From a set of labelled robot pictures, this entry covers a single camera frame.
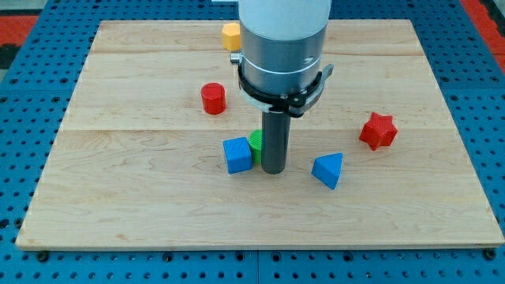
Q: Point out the yellow hexagon block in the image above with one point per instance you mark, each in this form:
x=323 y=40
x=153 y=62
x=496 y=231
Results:
x=231 y=36

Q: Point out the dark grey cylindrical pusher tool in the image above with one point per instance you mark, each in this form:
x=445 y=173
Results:
x=275 y=138

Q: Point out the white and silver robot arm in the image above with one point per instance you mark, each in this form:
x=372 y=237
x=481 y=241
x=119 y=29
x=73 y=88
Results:
x=281 y=50

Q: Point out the blue triangular prism block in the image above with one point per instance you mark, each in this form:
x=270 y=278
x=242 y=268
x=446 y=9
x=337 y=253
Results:
x=327 y=169

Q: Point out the light wooden board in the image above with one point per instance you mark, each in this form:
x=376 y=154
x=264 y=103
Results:
x=138 y=165

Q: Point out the red cylinder block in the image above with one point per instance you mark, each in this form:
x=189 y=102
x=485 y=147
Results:
x=213 y=98

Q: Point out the red star block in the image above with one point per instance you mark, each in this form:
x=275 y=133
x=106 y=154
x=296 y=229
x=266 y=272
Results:
x=378 y=131

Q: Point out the green cylinder block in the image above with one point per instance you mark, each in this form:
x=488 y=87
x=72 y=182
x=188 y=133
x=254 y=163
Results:
x=255 y=145

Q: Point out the blue cube block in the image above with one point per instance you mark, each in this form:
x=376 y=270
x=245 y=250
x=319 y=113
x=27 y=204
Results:
x=238 y=155

